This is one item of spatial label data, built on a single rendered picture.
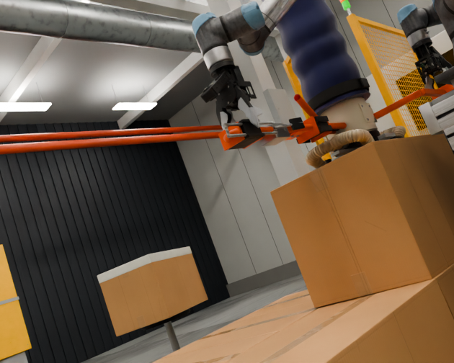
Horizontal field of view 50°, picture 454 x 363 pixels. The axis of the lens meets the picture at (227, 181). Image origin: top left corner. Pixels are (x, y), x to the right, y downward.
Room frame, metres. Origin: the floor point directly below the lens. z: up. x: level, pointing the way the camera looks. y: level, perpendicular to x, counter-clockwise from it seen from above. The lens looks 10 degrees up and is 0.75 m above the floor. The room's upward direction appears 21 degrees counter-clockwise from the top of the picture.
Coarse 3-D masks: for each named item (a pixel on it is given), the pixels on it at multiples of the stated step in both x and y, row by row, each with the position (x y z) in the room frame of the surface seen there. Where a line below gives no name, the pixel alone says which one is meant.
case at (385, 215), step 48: (384, 144) 1.37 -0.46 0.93; (432, 144) 1.63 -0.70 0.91; (288, 192) 1.54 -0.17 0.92; (336, 192) 1.43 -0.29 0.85; (384, 192) 1.34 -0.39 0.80; (432, 192) 1.50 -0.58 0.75; (288, 240) 1.59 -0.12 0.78; (336, 240) 1.47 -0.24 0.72; (384, 240) 1.38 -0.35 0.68; (432, 240) 1.40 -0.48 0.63; (336, 288) 1.52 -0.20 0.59; (384, 288) 1.42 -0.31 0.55
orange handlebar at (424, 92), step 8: (408, 96) 1.57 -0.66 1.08; (416, 96) 1.55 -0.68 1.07; (424, 96) 1.58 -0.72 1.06; (432, 96) 1.63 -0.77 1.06; (392, 104) 1.61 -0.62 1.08; (400, 104) 1.59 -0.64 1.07; (376, 112) 1.65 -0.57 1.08; (384, 112) 1.63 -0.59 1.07; (264, 128) 1.27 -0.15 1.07; (272, 128) 1.29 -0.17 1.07; (288, 128) 1.35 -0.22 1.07; (304, 128) 1.41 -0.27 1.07; (312, 128) 1.45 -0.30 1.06; (336, 128) 1.57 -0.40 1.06; (224, 136) 1.20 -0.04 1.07; (296, 136) 1.43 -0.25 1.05
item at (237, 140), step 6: (234, 126) 1.19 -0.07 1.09; (240, 126) 1.19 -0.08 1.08; (222, 132) 1.22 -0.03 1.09; (240, 132) 1.19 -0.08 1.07; (222, 138) 1.23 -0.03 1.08; (234, 138) 1.20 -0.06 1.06; (240, 138) 1.19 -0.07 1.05; (252, 138) 1.22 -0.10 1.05; (258, 138) 1.24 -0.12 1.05; (222, 144) 1.23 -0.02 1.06; (228, 144) 1.22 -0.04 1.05; (234, 144) 1.21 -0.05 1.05; (240, 144) 1.23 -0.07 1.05; (246, 144) 1.26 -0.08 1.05
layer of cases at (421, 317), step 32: (416, 288) 1.27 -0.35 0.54; (448, 288) 1.35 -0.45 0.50; (256, 320) 1.89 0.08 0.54; (288, 320) 1.57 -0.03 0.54; (320, 320) 1.34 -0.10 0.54; (352, 320) 1.18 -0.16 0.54; (384, 320) 1.07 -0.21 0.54; (416, 320) 1.17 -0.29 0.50; (448, 320) 1.29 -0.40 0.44; (192, 352) 1.66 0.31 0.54; (224, 352) 1.41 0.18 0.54; (256, 352) 1.23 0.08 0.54; (288, 352) 1.09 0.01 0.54; (320, 352) 0.98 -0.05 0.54; (352, 352) 0.96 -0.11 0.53; (384, 352) 1.03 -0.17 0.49; (416, 352) 1.13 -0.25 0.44; (448, 352) 1.24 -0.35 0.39
